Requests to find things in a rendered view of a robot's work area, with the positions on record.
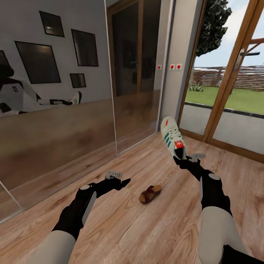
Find gym shoe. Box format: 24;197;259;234
161;115;186;160

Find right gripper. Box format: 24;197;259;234
173;156;201;175

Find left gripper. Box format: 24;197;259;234
101;177;131;193

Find sandal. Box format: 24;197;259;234
139;185;162;204

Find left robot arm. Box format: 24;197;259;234
28;169;131;264

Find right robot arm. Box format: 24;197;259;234
173;153;264;264

